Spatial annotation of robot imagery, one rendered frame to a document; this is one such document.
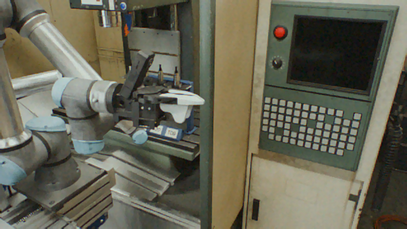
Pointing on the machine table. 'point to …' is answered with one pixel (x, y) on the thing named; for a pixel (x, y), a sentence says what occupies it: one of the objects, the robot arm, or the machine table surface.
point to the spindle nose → (109, 18)
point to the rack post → (190, 119)
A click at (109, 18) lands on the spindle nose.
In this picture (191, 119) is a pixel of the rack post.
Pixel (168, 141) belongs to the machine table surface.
